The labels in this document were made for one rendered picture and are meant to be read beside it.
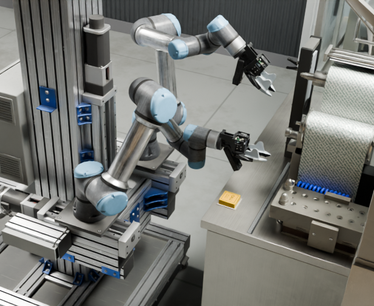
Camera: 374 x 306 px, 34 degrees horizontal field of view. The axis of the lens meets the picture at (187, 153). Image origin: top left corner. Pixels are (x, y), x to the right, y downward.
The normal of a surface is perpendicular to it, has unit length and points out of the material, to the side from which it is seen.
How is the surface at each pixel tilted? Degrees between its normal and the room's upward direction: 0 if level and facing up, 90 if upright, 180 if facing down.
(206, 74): 0
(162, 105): 84
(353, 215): 0
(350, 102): 92
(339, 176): 90
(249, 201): 0
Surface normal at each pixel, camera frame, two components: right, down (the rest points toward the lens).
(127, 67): 0.04, -0.83
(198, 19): -0.40, 0.50
